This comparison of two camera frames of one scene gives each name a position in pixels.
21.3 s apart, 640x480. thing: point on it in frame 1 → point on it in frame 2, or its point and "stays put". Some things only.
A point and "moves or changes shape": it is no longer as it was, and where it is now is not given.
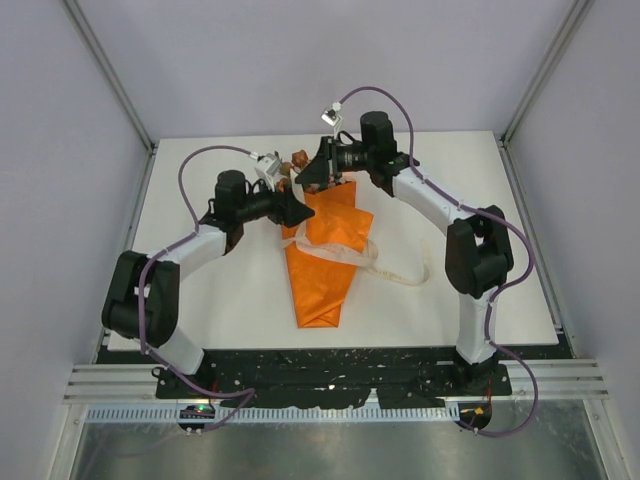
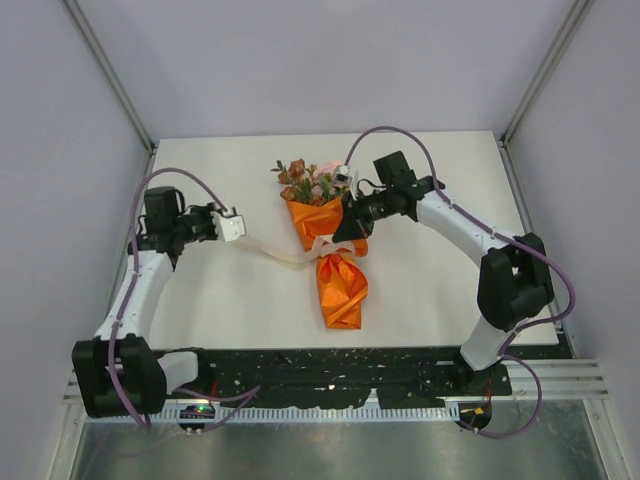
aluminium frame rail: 557,380 stays put
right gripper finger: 321,170 → 353,223
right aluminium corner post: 577,12 stays put
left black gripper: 286,210 → 206,210
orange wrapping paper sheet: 320,282 moves or changes shape
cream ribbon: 353,256 → 285,243
